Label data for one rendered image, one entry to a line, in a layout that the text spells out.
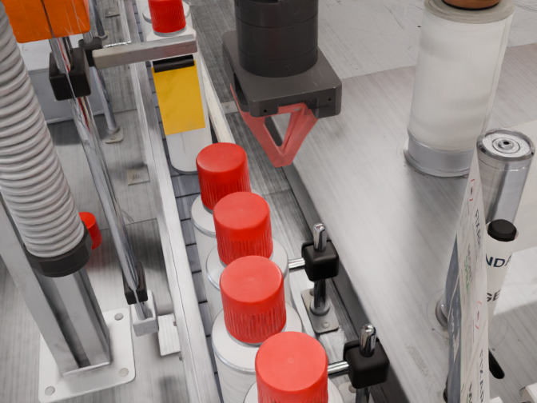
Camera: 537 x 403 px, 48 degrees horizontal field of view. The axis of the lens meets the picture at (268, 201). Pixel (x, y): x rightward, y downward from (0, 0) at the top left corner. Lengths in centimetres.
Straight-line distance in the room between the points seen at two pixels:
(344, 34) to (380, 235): 54
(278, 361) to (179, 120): 22
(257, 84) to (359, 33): 69
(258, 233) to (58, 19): 16
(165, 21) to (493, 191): 35
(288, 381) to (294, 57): 23
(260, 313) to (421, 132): 41
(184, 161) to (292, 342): 44
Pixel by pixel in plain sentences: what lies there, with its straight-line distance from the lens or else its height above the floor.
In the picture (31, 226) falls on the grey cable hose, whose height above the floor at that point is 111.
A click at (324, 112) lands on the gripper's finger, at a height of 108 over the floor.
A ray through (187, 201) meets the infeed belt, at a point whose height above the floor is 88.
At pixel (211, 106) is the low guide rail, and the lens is 75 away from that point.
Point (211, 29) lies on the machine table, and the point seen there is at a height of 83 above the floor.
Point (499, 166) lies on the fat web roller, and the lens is 43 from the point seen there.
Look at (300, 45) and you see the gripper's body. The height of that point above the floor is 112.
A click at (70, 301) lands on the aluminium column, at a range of 53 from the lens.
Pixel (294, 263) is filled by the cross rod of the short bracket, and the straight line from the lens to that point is 55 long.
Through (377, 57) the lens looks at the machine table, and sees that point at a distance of 102.
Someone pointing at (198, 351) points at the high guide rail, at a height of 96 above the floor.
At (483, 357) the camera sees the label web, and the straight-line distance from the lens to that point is 33.
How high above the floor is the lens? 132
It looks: 42 degrees down
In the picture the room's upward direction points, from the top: 4 degrees counter-clockwise
